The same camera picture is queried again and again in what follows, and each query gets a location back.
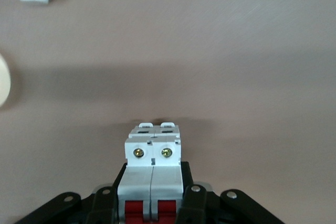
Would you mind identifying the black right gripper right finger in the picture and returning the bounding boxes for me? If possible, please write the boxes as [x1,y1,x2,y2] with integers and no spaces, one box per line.
[180,161,285,224]

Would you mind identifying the light blue dome button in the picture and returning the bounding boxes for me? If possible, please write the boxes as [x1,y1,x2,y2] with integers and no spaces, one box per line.
[0,52,12,109]

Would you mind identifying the white circuit breaker red levers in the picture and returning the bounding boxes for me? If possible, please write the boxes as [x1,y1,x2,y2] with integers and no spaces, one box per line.
[116,121,185,224]

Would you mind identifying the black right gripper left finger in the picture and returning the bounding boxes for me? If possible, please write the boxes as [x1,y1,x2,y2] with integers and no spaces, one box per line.
[15,161,127,224]

